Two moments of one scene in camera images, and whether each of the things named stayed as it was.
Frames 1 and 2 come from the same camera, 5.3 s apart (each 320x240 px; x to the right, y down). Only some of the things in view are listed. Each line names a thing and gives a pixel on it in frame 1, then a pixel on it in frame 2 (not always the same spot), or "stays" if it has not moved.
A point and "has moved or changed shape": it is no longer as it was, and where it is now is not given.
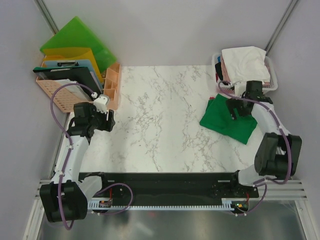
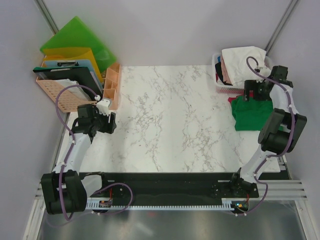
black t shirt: x=219 y=70 stays
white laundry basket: x=273 y=85 stays
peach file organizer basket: x=112 y=88 stays
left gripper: x=107 y=125 stays
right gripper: x=232 y=104 -> x=252 y=85
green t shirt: x=217 y=118 has moved or changed shape
